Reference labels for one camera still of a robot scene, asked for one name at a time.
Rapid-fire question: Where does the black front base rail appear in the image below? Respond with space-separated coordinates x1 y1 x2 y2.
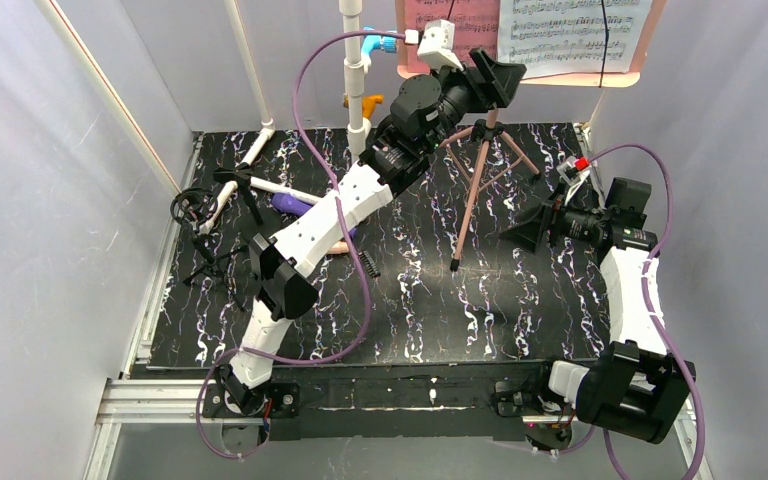
198 357 614 442

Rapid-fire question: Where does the black tripod mic stand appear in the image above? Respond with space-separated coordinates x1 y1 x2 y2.
170 187 245 312

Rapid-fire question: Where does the blue clip on pipe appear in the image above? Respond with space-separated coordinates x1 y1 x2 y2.
361 26 398 61

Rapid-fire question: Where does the orange clip on pipe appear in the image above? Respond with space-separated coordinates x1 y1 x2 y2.
361 94 385 120

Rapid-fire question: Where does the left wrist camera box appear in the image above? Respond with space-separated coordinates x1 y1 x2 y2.
404 19 464 72

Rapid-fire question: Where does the pink microphone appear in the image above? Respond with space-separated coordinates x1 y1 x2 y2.
327 241 350 255

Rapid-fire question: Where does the pink music stand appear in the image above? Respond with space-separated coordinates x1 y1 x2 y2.
395 0 669 273

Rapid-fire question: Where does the white sheet music page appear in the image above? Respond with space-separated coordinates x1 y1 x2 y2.
497 0 653 79

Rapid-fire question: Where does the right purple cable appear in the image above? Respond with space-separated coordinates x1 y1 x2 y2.
585 143 707 480

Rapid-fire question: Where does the purple microphone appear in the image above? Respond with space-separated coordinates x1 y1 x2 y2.
271 193 312 217

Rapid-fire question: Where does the black round-base mic stand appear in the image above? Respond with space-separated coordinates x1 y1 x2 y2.
211 166 265 227

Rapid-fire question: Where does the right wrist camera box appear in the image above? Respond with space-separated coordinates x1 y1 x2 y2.
556 157 592 204

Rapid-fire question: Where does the pink sheet music page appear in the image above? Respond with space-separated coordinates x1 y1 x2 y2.
403 0 502 77

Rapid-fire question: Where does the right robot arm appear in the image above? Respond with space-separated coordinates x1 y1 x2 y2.
493 177 695 444

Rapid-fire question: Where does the white PVC pipe frame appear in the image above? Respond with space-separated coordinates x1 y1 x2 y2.
34 0 373 236

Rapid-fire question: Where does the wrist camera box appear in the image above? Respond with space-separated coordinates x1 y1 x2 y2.
556 157 592 204
404 19 464 72

